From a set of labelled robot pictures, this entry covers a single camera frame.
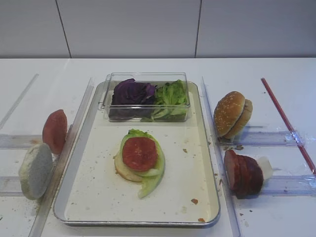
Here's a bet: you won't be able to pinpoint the green lettuce in container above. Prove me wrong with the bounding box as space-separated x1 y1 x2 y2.
141 80 189 121

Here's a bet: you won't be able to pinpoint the tomato slice on tray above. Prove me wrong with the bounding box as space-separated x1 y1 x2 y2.
122 137 158 171

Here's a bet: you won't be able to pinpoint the lettuce leaf on tray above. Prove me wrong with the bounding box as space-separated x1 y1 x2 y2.
118 129 165 198

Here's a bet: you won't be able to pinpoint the sliced meat patties stack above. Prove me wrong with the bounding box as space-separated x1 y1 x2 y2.
224 150 264 199

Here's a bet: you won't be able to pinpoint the standing tomato slice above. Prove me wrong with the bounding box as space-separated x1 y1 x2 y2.
42 109 67 155

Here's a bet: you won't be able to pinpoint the standing bread slice left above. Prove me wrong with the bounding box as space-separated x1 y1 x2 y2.
18 143 53 200

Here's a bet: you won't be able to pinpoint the purple cabbage leaves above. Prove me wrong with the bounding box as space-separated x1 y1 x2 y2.
109 79 156 120

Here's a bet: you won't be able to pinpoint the clear plastic container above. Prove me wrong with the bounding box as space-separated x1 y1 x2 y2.
101 72 191 122

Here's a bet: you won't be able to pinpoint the bottom bun on tray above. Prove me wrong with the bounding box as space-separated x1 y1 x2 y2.
114 152 142 183

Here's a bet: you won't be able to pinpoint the sesame bun top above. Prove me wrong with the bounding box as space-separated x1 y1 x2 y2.
214 91 245 137

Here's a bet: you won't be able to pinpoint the clear upper right track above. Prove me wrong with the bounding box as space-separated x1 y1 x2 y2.
231 131 306 147

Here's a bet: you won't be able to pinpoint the clear track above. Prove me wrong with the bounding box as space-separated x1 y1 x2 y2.
231 131 306 147
0 176 23 197
260 175 316 196
0 134 42 150

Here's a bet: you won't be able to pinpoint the bun half behind sesame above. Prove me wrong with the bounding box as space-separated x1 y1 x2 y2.
224 99 253 139

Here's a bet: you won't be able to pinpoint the metal baking tray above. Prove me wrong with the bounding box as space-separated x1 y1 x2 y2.
54 82 220 228

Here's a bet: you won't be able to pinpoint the white plastic pusher right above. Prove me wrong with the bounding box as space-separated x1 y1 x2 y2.
257 157 273 182

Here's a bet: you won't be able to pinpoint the red thin rod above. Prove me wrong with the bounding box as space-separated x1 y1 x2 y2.
261 78 316 176

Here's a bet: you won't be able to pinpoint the clear upper left track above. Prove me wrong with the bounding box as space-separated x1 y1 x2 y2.
0 134 42 150

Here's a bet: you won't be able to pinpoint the clear lower right track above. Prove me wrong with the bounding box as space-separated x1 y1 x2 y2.
260 175 316 196

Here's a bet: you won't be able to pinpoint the clear lower left track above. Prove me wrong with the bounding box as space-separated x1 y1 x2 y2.
0 176 23 197

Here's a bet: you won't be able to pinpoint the clear right inner rail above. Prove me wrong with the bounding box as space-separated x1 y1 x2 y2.
201 77 242 237

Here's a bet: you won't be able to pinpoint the clear rail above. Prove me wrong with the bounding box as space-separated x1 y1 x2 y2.
201 77 242 237
29 78 94 237

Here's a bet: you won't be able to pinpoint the clear left inner rail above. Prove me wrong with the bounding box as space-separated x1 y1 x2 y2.
29 78 94 237

